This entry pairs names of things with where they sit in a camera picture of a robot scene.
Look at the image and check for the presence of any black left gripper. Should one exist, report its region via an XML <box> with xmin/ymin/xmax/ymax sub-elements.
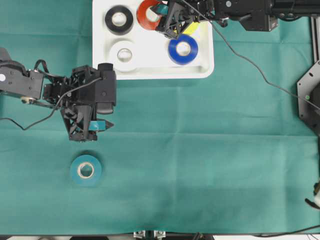
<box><xmin>42</xmin><ymin>65</ymin><xmax>114</xmax><ymax>142</ymax></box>

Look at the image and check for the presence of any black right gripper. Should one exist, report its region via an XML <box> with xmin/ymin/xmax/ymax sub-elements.
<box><xmin>150</xmin><ymin>0</ymin><xmax>214</xmax><ymax>40</ymax></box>

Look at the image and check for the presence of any red tape roll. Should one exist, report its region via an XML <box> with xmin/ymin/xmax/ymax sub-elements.
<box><xmin>136</xmin><ymin>0</ymin><xmax>161</xmax><ymax>31</ymax></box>

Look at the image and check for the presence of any yellow tape roll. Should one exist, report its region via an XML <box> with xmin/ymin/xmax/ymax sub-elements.
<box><xmin>183</xmin><ymin>22</ymin><xmax>200</xmax><ymax>36</ymax></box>

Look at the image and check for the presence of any green tape roll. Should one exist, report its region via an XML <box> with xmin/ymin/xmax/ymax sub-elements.
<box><xmin>69</xmin><ymin>154</ymin><xmax>102</xmax><ymax>187</ymax></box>

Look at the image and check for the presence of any black tape roll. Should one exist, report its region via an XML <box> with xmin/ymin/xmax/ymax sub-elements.
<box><xmin>104</xmin><ymin>5</ymin><xmax>134</xmax><ymax>36</ymax></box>

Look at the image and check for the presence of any blue tape roll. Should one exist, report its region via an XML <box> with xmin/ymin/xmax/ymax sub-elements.
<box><xmin>168</xmin><ymin>34</ymin><xmax>199</xmax><ymax>65</ymax></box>

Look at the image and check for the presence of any white tape roll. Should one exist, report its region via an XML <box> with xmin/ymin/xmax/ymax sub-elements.
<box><xmin>108</xmin><ymin>40</ymin><xmax>138</xmax><ymax>74</ymax></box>

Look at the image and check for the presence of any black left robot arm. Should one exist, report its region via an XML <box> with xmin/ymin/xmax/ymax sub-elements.
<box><xmin>0</xmin><ymin>47</ymin><xmax>117</xmax><ymax>142</ymax></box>

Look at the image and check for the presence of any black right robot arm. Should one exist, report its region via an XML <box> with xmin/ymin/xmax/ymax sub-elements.
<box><xmin>150</xmin><ymin>0</ymin><xmax>320</xmax><ymax>40</ymax></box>

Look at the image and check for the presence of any white plastic tray case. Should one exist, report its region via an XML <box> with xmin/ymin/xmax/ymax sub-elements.
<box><xmin>92</xmin><ymin>0</ymin><xmax>214</xmax><ymax>80</ymax></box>

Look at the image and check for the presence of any green table cloth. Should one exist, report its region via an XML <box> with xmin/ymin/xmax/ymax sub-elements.
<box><xmin>0</xmin><ymin>0</ymin><xmax>320</xmax><ymax>236</ymax></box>

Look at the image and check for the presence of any right black cable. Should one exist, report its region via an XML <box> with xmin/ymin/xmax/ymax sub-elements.
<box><xmin>179</xmin><ymin>0</ymin><xmax>320</xmax><ymax>111</ymax></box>

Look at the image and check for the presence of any black cable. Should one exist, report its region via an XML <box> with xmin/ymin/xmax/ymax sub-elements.
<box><xmin>179</xmin><ymin>0</ymin><xmax>320</xmax><ymax>111</ymax></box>
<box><xmin>0</xmin><ymin>76</ymin><xmax>105</xmax><ymax>131</ymax></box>

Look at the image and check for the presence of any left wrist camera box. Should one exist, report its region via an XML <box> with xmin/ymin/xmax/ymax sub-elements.
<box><xmin>74</xmin><ymin>62</ymin><xmax>118</xmax><ymax>115</ymax></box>

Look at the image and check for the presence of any left black cable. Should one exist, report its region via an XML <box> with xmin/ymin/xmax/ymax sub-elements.
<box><xmin>0</xmin><ymin>76</ymin><xmax>105</xmax><ymax>131</ymax></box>

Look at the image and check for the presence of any metal table bracket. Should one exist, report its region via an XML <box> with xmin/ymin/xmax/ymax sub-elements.
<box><xmin>133</xmin><ymin>230</ymin><xmax>166</xmax><ymax>240</ymax></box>

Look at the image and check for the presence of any aluminium frame rail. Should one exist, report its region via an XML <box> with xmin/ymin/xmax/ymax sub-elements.
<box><xmin>310</xmin><ymin>16</ymin><xmax>320</xmax><ymax>63</ymax></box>

